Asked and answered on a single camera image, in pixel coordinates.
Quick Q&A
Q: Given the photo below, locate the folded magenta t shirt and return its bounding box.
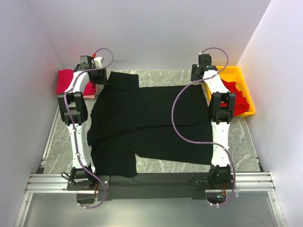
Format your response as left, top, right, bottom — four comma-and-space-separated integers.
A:
56, 69, 97, 97

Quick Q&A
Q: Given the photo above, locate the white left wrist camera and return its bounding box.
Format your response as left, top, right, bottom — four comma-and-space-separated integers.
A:
93, 57, 104, 69

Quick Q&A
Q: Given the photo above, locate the yellow plastic bin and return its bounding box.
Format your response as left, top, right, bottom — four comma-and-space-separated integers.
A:
204, 66, 255, 117

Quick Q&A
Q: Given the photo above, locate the red t shirt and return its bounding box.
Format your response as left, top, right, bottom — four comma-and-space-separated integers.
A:
222, 80, 250, 116

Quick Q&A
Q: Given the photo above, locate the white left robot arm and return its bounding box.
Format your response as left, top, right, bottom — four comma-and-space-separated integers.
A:
57, 53, 107, 190

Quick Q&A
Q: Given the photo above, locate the black t shirt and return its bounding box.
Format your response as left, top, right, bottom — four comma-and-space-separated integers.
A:
87, 72, 213, 177

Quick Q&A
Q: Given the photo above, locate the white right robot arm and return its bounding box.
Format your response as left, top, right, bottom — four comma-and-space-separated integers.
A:
191, 53, 235, 189

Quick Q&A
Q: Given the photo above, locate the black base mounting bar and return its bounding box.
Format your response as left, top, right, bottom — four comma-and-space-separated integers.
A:
61, 171, 235, 204

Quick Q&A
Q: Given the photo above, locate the aluminium frame rail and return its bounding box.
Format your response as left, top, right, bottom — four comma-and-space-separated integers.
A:
15, 172, 286, 227

